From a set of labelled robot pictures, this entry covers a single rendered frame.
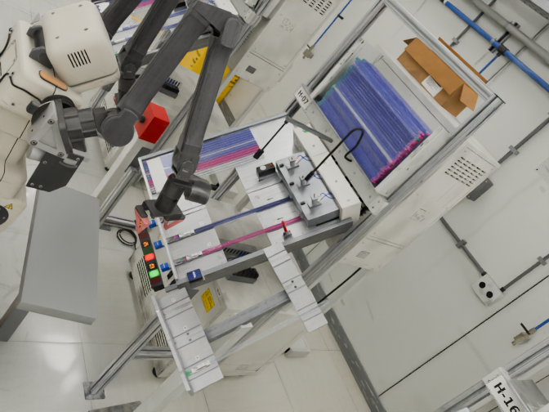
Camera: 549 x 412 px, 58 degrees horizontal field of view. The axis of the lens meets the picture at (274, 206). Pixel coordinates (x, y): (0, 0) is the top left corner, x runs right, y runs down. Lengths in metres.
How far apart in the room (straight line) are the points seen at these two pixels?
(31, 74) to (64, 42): 0.11
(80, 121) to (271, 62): 2.02
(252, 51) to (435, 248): 1.71
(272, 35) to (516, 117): 1.58
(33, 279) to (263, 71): 1.96
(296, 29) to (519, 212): 1.69
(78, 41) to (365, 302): 2.80
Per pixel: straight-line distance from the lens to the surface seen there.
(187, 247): 1.97
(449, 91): 2.30
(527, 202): 3.28
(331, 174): 2.02
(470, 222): 3.37
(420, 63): 2.42
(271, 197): 2.06
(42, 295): 1.75
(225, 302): 2.15
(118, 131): 1.31
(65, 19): 1.47
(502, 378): 1.66
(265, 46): 3.10
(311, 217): 1.91
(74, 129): 1.31
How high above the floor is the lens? 1.89
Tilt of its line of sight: 25 degrees down
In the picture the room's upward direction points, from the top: 43 degrees clockwise
